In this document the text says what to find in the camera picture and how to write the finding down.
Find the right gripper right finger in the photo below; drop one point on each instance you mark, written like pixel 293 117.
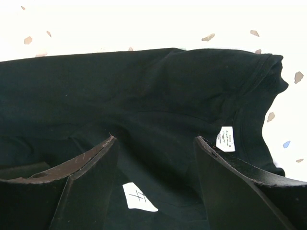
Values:
pixel 240 196

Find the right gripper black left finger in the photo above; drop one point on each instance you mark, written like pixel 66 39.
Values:
pixel 73 195

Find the black t-shirt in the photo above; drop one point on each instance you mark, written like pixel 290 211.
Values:
pixel 154 102

